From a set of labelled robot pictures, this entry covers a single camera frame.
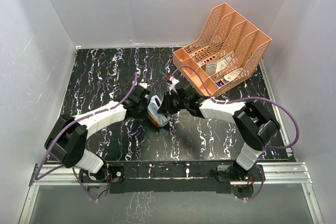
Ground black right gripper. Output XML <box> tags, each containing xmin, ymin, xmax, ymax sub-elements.
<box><xmin>158</xmin><ymin>91</ymin><xmax>188</xmax><ymax>115</ymax></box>

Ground white sunglasses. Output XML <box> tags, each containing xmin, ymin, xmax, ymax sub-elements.
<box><xmin>148</xmin><ymin>95</ymin><xmax>162</xmax><ymax>112</ymax></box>

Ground brown glasses case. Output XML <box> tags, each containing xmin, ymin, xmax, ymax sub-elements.
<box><xmin>148</xmin><ymin>110</ymin><xmax>169</xmax><ymax>127</ymax></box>

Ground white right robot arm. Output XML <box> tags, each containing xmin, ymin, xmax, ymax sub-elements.
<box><xmin>152</xmin><ymin>81</ymin><xmax>280</xmax><ymax>180</ymax></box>

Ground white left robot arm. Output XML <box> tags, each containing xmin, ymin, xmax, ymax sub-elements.
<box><xmin>45</xmin><ymin>83</ymin><xmax>151</xmax><ymax>182</ymax></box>

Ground red and blue small items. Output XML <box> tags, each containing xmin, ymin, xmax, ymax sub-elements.
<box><xmin>216</xmin><ymin>80</ymin><xmax>225</xmax><ymax>87</ymax></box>

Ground grey folded pouch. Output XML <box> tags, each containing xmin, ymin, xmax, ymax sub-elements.
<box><xmin>205</xmin><ymin>62</ymin><xmax>217</xmax><ymax>76</ymax></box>

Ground white round disc item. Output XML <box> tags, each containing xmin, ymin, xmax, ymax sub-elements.
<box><xmin>224</xmin><ymin>68</ymin><xmax>242</xmax><ymax>82</ymax></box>

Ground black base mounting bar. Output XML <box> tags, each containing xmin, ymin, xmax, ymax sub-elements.
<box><xmin>79</xmin><ymin>161</ymin><xmax>265</xmax><ymax>197</ymax></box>

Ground peach plastic desk organizer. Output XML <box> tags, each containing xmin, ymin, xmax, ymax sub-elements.
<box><xmin>173</xmin><ymin>3</ymin><xmax>271</xmax><ymax>97</ymax></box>

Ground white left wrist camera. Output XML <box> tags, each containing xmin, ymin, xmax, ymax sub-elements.
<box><xmin>138</xmin><ymin>83</ymin><xmax>148</xmax><ymax>89</ymax></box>

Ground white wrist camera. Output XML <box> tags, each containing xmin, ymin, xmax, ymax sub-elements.
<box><xmin>167</xmin><ymin>76</ymin><xmax>180</xmax><ymax>93</ymax></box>
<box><xmin>138</xmin><ymin>83</ymin><xmax>148</xmax><ymax>89</ymax></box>

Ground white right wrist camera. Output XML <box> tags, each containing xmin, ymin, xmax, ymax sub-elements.
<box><xmin>167</xmin><ymin>76</ymin><xmax>180</xmax><ymax>93</ymax></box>

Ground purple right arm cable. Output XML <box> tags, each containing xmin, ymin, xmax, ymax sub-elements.
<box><xmin>169</xmin><ymin>66</ymin><xmax>300</xmax><ymax>162</ymax></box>

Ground aluminium frame rail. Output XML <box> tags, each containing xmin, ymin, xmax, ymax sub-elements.
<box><xmin>37</xmin><ymin>162</ymin><xmax>312</xmax><ymax>184</ymax></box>

